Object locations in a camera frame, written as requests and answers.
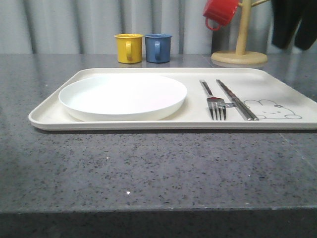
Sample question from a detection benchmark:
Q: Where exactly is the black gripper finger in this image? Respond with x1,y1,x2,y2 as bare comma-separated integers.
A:
272,0,304,49
294,0,317,51

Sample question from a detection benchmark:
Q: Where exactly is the silver metal chopstick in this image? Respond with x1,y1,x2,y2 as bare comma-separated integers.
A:
214,79,256,120
216,79,260,121

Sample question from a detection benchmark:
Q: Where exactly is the silver metal fork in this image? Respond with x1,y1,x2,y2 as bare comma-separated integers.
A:
200,80,226,120

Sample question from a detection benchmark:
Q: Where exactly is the white round plate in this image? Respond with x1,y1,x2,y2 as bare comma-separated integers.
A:
58,74,187,121

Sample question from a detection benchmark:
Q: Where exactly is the wooden mug tree stand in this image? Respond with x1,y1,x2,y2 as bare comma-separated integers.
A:
211,0,267,65

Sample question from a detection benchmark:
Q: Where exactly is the red mug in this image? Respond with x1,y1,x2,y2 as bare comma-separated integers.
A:
203,0,239,31

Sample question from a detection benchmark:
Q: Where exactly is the blue mug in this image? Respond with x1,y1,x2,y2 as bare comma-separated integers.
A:
145,34,172,63

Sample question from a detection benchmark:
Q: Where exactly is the yellow mug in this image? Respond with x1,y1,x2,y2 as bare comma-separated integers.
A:
114,34,143,63

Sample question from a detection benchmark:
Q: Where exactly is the cream rabbit serving tray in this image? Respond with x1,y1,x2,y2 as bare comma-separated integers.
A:
29,68,317,130

